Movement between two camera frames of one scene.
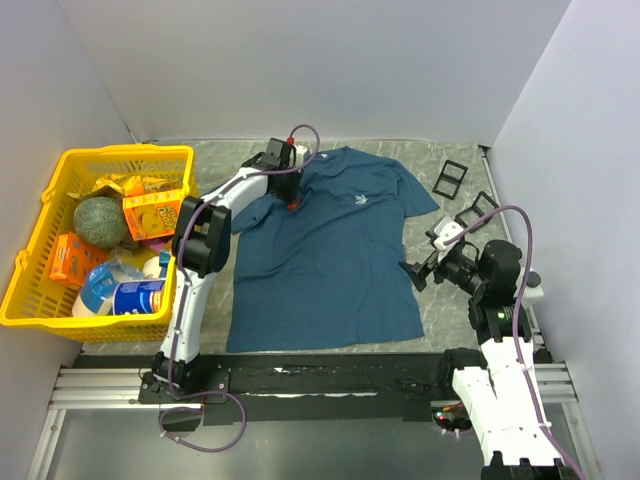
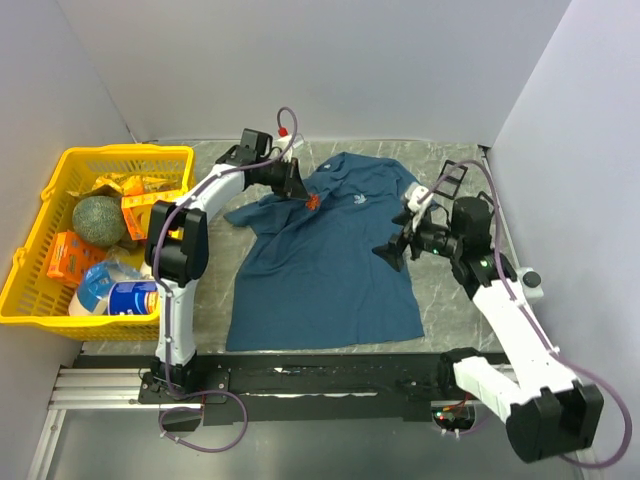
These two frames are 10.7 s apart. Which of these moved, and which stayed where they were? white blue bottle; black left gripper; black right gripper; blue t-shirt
Moved: black right gripper
Stayed: black left gripper; white blue bottle; blue t-shirt
